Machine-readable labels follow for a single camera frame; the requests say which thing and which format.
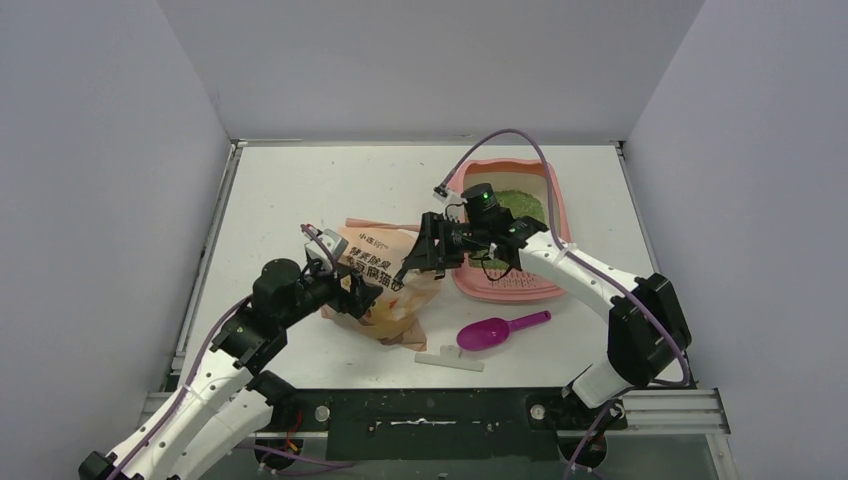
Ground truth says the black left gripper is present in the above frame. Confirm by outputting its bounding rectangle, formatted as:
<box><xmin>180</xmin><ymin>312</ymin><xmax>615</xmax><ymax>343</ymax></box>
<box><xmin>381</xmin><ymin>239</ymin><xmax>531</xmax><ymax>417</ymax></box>
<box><xmin>279</xmin><ymin>258</ymin><xmax>382</xmax><ymax>328</ymax></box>

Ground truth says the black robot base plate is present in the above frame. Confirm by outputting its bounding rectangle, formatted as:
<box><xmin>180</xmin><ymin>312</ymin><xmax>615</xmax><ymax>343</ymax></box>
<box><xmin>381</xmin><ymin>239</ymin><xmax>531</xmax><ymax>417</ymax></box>
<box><xmin>252</xmin><ymin>387</ymin><xmax>627</xmax><ymax>462</ymax></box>

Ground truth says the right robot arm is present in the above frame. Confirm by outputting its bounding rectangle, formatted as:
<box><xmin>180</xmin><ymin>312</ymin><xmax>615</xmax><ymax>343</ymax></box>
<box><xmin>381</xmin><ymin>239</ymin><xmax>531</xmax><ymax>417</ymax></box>
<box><xmin>394</xmin><ymin>183</ymin><xmax>692</xmax><ymax>427</ymax></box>

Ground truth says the beige cat litter bag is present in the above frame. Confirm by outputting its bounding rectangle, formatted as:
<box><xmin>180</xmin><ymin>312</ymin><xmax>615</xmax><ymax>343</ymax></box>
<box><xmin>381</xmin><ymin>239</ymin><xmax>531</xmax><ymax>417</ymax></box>
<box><xmin>320</xmin><ymin>218</ymin><xmax>442</xmax><ymax>352</ymax></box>

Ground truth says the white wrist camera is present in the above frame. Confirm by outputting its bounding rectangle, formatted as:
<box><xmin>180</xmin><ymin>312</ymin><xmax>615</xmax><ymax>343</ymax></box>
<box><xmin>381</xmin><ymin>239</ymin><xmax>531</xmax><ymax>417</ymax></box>
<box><xmin>433</xmin><ymin>184</ymin><xmax>464</xmax><ymax>206</ymax></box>
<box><xmin>301</xmin><ymin>224</ymin><xmax>349</xmax><ymax>274</ymax></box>

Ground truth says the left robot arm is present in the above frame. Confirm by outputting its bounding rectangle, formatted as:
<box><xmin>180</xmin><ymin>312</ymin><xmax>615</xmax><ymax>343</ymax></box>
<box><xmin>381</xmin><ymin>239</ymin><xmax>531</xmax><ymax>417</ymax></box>
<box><xmin>78</xmin><ymin>259</ymin><xmax>383</xmax><ymax>479</ymax></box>

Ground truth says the white bag clip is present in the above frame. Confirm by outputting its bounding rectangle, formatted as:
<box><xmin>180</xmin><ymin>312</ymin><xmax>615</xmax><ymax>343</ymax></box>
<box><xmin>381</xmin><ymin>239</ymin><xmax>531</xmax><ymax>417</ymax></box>
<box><xmin>414</xmin><ymin>346</ymin><xmax>485</xmax><ymax>373</ymax></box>

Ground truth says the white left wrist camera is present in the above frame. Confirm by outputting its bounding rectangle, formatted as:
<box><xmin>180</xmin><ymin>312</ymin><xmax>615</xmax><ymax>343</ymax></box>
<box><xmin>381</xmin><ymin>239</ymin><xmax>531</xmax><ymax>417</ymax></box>
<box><xmin>301</xmin><ymin>224</ymin><xmax>349</xmax><ymax>274</ymax></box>

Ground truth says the purple litter scoop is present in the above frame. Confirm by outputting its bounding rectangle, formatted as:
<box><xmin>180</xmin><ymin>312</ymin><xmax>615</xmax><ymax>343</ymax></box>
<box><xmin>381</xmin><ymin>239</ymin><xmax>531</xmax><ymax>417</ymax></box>
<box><xmin>456</xmin><ymin>310</ymin><xmax>552</xmax><ymax>351</ymax></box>

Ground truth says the pink litter box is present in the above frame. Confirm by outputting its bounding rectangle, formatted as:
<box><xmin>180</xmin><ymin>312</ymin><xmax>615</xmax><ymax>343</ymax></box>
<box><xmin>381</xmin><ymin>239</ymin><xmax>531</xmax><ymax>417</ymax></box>
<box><xmin>449</xmin><ymin>158</ymin><xmax>571</xmax><ymax>304</ymax></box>

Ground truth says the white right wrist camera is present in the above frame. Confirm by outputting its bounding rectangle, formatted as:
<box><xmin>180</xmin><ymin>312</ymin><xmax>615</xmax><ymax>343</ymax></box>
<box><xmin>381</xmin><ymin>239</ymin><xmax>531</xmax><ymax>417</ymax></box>
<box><xmin>433</xmin><ymin>184</ymin><xmax>464</xmax><ymax>206</ymax></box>

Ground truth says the green cat litter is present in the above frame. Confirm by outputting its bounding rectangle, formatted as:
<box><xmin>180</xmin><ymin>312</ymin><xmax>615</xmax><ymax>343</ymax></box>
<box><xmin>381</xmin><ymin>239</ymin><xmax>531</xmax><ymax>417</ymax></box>
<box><xmin>469</xmin><ymin>189</ymin><xmax>547</xmax><ymax>272</ymax></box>

